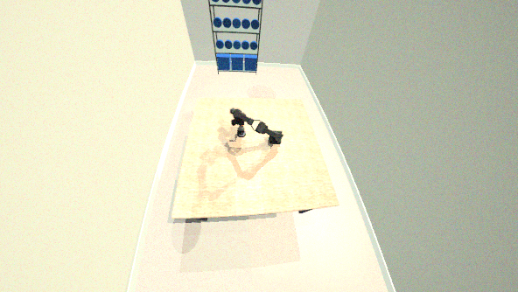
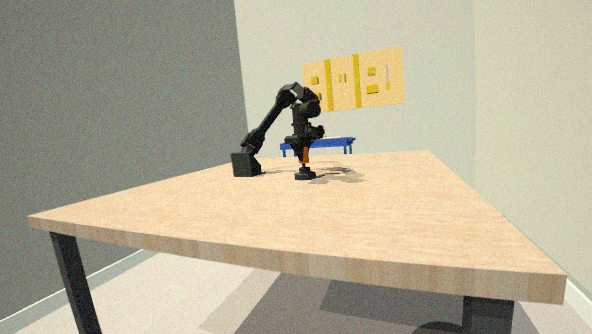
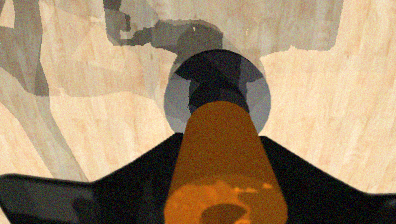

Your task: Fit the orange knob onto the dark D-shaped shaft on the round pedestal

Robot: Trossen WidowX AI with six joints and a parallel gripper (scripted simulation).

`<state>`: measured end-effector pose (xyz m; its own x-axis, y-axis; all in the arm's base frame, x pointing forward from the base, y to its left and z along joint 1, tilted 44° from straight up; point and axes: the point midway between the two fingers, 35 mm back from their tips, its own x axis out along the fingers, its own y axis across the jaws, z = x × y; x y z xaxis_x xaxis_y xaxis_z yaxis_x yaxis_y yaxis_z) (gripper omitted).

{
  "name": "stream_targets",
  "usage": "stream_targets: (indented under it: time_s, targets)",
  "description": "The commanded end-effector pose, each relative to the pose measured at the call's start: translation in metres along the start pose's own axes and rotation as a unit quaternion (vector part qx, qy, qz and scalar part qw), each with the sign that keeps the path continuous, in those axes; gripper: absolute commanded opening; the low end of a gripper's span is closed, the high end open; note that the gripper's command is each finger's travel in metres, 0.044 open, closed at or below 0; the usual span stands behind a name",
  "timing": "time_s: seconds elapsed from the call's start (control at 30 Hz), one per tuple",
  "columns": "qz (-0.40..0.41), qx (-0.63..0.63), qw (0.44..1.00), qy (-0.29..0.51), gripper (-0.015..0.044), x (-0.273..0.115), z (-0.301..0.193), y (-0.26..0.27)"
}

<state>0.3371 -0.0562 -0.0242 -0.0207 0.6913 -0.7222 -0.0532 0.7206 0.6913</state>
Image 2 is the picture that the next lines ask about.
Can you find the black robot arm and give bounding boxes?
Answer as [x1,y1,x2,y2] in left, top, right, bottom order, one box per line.
[240,82,325,156]

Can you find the orange knob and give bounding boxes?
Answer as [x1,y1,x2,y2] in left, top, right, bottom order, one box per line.
[298,147,309,164]

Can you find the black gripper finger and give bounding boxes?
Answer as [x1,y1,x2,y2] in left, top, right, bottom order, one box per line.
[304,141,314,153]
[289,143,307,162]

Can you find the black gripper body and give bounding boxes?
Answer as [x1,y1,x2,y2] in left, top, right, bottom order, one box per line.
[284,119,317,144]

